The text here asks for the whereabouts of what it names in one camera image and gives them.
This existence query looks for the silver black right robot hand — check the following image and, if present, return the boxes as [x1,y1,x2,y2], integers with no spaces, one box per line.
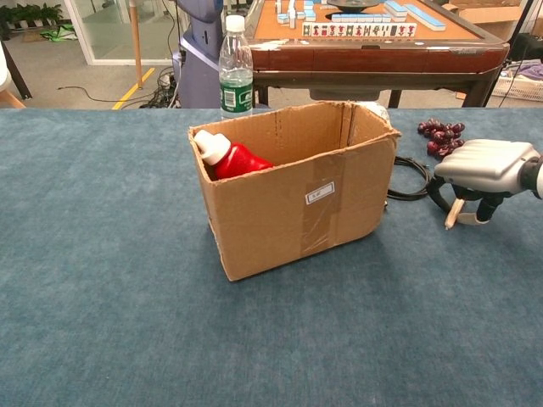
[426,138,542,230]

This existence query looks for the red bottle white cap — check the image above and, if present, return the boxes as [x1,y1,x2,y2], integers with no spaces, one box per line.
[193,129,275,181]

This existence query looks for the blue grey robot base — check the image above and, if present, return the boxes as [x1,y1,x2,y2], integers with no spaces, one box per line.
[171,0,226,109]

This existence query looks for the clear water bottle green label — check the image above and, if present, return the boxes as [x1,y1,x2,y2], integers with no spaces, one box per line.
[218,14,255,120]

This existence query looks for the bunch of dark red grapes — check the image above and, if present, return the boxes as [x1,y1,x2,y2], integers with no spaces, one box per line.
[417,118,467,160]

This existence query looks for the white plastic basket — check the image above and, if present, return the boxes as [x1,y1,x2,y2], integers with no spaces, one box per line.
[491,70,543,102]

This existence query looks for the purple cloth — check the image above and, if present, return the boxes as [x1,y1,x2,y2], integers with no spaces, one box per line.
[515,63,543,81]

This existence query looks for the bread in clear plastic bag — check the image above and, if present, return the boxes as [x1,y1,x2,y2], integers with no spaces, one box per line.
[358,101,389,122]

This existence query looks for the brown wooden mahjong table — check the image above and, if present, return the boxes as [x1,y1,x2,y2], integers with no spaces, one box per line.
[245,0,510,109]

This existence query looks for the row of printed mahjong tiles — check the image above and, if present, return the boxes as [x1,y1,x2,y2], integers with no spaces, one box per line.
[301,21,417,38]

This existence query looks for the light wooden pole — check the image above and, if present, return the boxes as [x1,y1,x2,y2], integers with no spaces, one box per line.
[129,0,144,90]

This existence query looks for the blue felt table mat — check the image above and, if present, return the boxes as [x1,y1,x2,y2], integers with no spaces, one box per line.
[0,108,543,407]

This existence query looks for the green fabric item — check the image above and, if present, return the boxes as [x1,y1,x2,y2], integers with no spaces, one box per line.
[40,24,80,42]

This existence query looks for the green potted plants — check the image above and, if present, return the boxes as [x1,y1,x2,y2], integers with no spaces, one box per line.
[0,3,64,29]

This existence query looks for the white chair wooden legs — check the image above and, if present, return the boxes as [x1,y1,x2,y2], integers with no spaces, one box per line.
[0,42,26,109]

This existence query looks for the coiled black usb cable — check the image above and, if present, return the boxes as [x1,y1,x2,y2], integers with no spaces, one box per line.
[386,155,440,203]

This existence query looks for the blue mahjong tile wall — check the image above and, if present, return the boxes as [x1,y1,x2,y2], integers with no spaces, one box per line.
[331,13,394,24]
[405,3,447,31]

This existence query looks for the tangled black floor cables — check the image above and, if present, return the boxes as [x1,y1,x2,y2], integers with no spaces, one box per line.
[139,67,177,109]

